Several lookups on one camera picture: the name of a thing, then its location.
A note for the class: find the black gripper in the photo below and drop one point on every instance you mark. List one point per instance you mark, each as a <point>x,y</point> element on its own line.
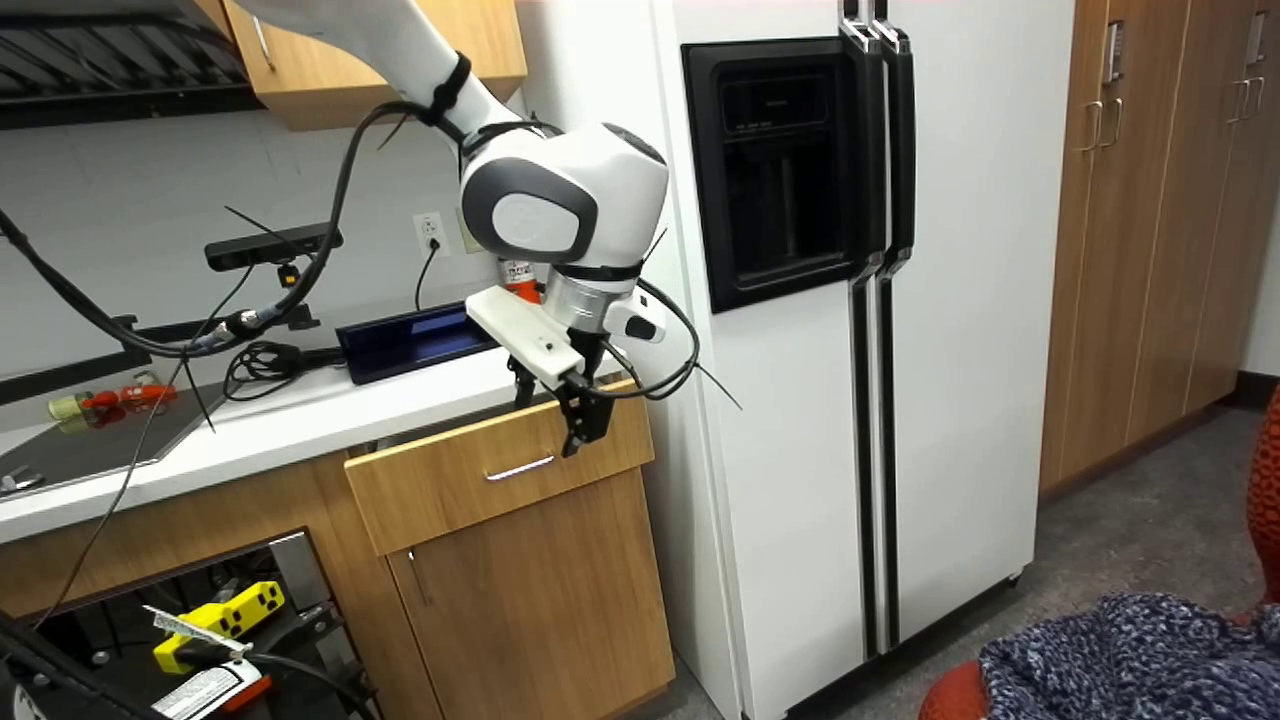
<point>589,356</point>

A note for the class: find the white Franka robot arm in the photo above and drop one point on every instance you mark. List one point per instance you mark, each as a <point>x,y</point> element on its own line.
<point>572,202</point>

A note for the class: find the blue black box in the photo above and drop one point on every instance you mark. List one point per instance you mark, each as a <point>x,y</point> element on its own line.
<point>400,341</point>

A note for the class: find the wooden cabinet door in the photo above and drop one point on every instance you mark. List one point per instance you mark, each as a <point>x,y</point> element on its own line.
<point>532,615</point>

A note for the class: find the grey metal panel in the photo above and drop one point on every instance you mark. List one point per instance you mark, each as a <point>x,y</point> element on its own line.
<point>310,587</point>

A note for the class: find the yellow power plug block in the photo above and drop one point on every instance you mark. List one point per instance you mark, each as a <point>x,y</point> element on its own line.
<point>220,621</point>

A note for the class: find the white refrigerator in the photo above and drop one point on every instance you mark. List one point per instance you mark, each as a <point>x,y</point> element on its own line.
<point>962,334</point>

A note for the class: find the white power strip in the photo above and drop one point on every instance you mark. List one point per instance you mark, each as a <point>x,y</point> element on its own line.
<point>207,689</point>

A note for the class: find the black counter mat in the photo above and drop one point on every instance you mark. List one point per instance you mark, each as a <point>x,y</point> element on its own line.
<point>81,454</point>

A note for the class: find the black metal bar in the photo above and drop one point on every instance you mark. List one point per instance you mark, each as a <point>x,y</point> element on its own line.
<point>65,374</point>

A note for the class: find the black range hood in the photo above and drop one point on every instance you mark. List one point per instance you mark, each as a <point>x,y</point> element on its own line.
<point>105,63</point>

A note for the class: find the black cart table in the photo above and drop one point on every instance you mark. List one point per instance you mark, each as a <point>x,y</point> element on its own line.
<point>52,675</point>

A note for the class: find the tall wooden cabinet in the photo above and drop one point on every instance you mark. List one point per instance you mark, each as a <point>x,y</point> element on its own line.
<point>1147,241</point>

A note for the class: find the blue knitted blanket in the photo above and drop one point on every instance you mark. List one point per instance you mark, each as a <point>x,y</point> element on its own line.
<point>1133,661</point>

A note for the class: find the orange office chair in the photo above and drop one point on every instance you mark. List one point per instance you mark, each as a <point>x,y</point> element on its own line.
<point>1266,495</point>

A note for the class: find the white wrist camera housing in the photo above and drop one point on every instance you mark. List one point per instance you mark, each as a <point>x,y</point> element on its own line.
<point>526,326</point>

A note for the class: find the black bar camera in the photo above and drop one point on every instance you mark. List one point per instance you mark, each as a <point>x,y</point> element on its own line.
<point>274,244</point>

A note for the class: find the wooden wall cabinet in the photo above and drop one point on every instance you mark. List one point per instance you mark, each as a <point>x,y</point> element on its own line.
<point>322,67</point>

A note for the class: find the wooden base cabinet frame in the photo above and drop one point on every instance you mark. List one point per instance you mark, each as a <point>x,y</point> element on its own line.
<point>163,525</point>

